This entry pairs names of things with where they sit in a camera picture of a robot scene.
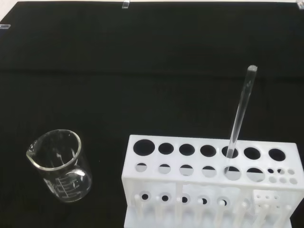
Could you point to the clear acrylic clip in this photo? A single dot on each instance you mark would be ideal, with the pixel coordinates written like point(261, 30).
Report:
point(4, 26)
point(125, 4)
point(300, 3)

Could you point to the white test tube rack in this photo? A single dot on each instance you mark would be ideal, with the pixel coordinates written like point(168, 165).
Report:
point(176, 156)

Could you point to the small clear glass beaker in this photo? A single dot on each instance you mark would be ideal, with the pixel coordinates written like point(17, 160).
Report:
point(71, 185)

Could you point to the black cloth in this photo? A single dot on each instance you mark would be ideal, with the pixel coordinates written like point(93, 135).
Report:
point(142, 71)

